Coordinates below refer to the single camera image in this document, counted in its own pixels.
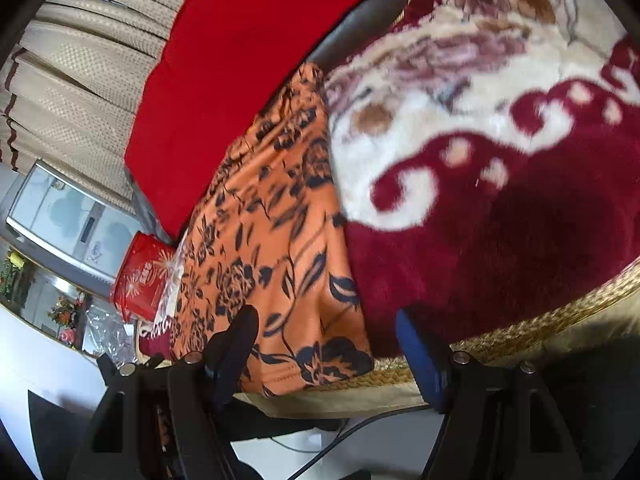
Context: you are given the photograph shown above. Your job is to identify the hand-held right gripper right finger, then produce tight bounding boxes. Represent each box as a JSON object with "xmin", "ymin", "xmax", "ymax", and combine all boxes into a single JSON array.
[{"xmin": 395, "ymin": 308, "xmax": 586, "ymax": 480}]

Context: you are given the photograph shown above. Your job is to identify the white refrigerator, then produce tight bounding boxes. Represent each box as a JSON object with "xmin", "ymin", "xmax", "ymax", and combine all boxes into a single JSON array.
[{"xmin": 5, "ymin": 160, "xmax": 141, "ymax": 286}]

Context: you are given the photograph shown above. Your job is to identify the beige curtain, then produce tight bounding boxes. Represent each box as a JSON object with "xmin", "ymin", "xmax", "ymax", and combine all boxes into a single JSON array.
[{"xmin": 0, "ymin": 0, "xmax": 216, "ymax": 216}]

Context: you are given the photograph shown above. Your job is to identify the artificial flowers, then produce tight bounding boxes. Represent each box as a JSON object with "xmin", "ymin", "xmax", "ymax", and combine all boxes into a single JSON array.
[{"xmin": 47, "ymin": 295, "xmax": 83, "ymax": 333}]

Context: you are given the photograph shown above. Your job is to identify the red cloth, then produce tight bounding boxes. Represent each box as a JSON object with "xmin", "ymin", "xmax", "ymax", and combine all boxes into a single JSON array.
[{"xmin": 124, "ymin": 0, "xmax": 418, "ymax": 241}]

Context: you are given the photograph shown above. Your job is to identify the red gift box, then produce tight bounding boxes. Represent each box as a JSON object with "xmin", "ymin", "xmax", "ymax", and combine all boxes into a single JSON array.
[{"xmin": 112, "ymin": 232, "xmax": 178, "ymax": 321}]

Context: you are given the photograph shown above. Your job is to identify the clear plastic wrap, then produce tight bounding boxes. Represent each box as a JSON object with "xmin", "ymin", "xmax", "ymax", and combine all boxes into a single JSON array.
[{"xmin": 82, "ymin": 305, "xmax": 137, "ymax": 361}]

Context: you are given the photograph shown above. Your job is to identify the orange floral garment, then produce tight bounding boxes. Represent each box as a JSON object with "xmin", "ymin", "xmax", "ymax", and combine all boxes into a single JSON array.
[{"xmin": 167, "ymin": 62, "xmax": 376, "ymax": 398}]

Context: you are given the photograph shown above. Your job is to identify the dark leather sofa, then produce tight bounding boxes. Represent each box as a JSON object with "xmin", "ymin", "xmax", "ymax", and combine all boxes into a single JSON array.
[{"xmin": 302, "ymin": 0, "xmax": 416, "ymax": 73}]

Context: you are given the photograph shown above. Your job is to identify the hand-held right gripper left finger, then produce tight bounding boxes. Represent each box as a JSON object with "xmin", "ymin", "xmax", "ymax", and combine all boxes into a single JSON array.
[{"xmin": 67, "ymin": 304, "xmax": 261, "ymax": 480}]

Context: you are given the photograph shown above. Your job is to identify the black cable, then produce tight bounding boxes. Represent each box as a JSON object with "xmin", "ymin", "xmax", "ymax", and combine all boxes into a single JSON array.
[{"xmin": 295, "ymin": 405, "xmax": 431, "ymax": 480}]

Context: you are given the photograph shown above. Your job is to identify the floral plush blanket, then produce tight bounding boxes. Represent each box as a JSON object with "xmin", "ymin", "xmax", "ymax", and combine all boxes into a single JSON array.
[{"xmin": 235, "ymin": 0, "xmax": 640, "ymax": 421}]

